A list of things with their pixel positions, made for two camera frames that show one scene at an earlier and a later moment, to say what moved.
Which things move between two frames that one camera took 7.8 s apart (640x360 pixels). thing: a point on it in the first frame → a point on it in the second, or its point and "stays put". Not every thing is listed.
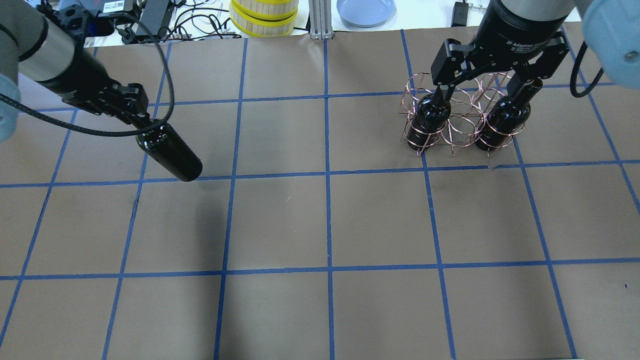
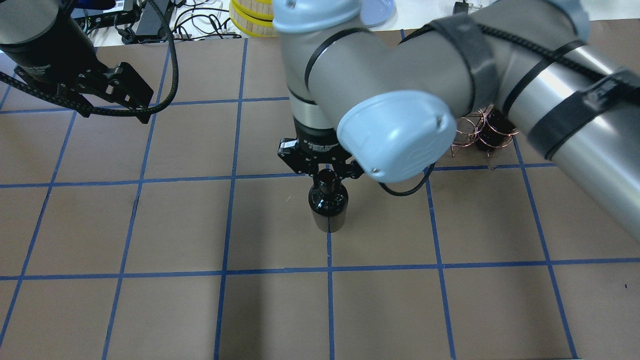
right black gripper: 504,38 → 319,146
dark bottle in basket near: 505,117 stays put
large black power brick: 152,16 stays put
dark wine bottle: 165,146 → 328,201
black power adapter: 460,14 stays put
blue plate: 365,13 stays put
